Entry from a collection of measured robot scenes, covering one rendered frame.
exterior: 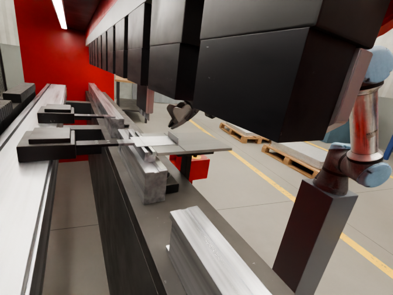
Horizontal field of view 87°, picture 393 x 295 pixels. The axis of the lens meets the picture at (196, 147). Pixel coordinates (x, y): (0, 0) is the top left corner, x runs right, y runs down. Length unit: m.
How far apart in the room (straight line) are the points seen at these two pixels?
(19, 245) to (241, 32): 0.36
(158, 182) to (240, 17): 0.44
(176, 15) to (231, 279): 0.37
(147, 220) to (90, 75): 2.36
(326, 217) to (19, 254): 1.11
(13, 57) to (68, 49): 5.81
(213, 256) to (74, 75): 2.57
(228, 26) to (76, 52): 2.56
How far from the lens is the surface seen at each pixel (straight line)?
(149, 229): 0.52
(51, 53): 2.75
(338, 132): 6.49
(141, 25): 0.53
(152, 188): 0.57
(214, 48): 0.25
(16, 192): 0.48
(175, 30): 0.35
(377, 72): 0.91
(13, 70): 8.53
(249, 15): 0.22
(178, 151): 0.61
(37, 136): 0.60
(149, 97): 0.58
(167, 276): 0.44
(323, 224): 1.21
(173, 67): 0.34
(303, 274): 1.40
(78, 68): 2.75
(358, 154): 1.03
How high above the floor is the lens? 1.22
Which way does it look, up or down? 19 degrees down
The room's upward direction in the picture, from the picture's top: 8 degrees clockwise
